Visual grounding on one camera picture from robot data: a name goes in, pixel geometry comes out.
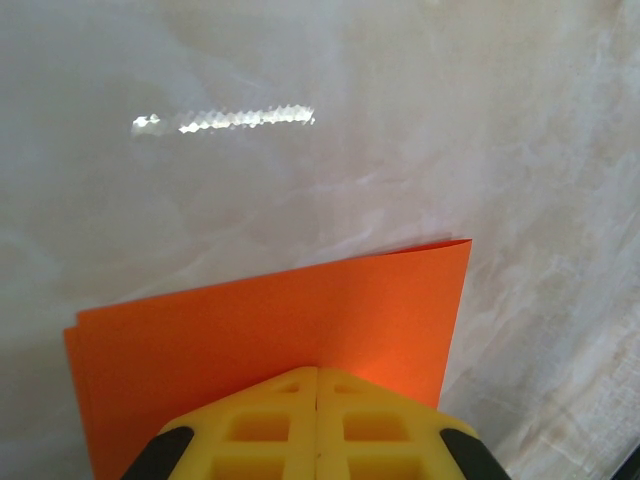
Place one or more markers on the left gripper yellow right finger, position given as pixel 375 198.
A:
pixel 385 430

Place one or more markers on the orange square paper sheet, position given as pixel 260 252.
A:
pixel 250 325

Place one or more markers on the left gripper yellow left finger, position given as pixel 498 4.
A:
pixel 250 430

